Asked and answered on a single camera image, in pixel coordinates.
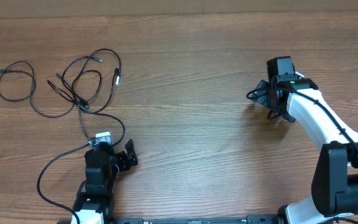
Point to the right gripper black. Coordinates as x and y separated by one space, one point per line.
265 94

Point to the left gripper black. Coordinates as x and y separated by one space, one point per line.
122 159

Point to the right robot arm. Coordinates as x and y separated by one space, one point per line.
334 189

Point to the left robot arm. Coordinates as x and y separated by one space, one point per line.
95 198

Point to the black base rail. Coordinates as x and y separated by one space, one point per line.
250 219

